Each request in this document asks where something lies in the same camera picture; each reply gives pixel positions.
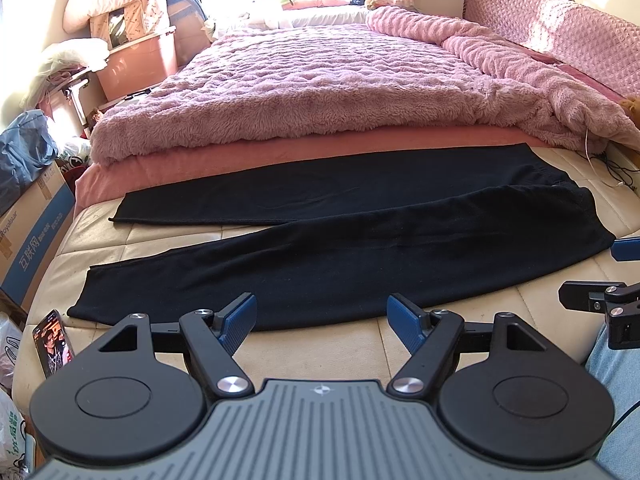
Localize pink quilted headboard cover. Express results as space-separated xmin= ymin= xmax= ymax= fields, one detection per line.
xmin=463 ymin=0 xmax=639 ymax=96

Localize blue and brown cardboard box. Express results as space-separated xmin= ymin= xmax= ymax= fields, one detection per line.
xmin=0 ymin=164 xmax=75 ymax=312

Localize operator leg in jeans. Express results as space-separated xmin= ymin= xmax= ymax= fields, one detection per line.
xmin=586 ymin=325 xmax=640 ymax=479

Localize black pants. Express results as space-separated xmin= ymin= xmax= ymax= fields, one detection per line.
xmin=68 ymin=144 xmax=614 ymax=330

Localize white plastic bag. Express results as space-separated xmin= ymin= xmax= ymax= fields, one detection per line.
xmin=0 ymin=312 xmax=26 ymax=477

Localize white fluffy cloth pile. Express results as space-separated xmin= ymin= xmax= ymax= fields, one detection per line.
xmin=21 ymin=38 xmax=110 ymax=110

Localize fluffy pink blanket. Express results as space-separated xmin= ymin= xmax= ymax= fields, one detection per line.
xmin=90 ymin=6 xmax=639 ymax=166

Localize beige leather mattress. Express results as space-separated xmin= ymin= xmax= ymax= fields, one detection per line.
xmin=11 ymin=146 xmax=640 ymax=403

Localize blue clothing bundle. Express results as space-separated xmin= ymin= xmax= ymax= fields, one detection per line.
xmin=0 ymin=110 xmax=58 ymax=216

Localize salmon pink bed sheet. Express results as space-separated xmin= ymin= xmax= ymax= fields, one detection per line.
xmin=74 ymin=126 xmax=548 ymax=214

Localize pink plastic storage bin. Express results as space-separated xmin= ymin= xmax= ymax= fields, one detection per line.
xmin=96 ymin=27 xmax=178 ymax=101

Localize smartphone with lit screen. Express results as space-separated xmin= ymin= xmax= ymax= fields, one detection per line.
xmin=32 ymin=309 xmax=74 ymax=377

